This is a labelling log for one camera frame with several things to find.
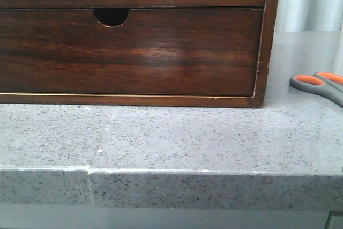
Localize dark wooden drawer cabinet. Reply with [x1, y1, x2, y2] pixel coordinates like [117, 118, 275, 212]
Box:
[1, 0, 278, 108]

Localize grey lower cabinet door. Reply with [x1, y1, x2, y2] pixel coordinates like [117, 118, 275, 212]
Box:
[325, 211, 343, 229]

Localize grey orange handled scissors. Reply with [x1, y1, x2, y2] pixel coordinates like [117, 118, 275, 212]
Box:
[289, 72, 342, 107]

